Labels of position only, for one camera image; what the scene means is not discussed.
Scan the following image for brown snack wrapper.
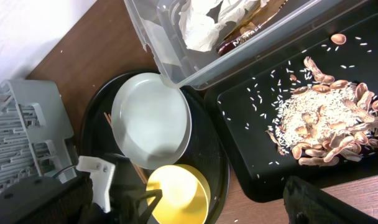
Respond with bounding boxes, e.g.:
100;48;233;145
216;0;288;56

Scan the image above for rice and peanut shell scraps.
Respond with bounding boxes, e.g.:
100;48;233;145
219;32;378;181

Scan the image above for clear plastic bin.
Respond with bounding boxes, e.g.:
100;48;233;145
124;0;362;90

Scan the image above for black rectangular tray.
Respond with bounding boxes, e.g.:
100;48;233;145
206;12;378;202

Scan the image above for white paper napkin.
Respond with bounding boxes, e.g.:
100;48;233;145
178;0;271;52

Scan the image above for grey plastic dishwasher rack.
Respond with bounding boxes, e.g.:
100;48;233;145
0;80;78;195

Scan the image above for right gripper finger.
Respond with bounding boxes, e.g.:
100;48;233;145
283;176;378;224

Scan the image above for grey round plate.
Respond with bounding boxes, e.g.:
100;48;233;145
111;72;192;170

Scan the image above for yellow bowl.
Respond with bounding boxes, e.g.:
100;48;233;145
146;164;211;224

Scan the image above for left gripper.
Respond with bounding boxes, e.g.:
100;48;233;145
52;152;164;224

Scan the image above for round black serving tray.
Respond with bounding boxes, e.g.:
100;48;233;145
79;70;229;223

